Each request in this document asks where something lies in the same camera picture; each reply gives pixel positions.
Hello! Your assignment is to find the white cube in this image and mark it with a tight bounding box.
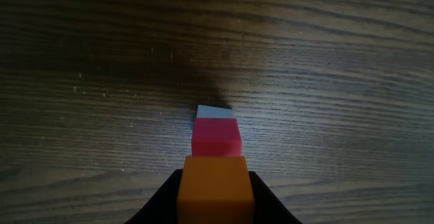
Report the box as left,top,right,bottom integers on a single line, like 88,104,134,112
195,104,237,119

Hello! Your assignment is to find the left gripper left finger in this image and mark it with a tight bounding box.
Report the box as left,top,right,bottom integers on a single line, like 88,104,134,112
123,168,184,224

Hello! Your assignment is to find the pink cube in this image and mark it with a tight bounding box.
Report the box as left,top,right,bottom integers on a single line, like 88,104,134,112
191,117,243,158

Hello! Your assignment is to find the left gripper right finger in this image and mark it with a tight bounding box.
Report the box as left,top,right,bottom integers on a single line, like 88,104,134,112
248,170,304,224

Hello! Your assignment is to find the orange cube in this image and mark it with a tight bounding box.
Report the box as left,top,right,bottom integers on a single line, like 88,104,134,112
176,155,256,224

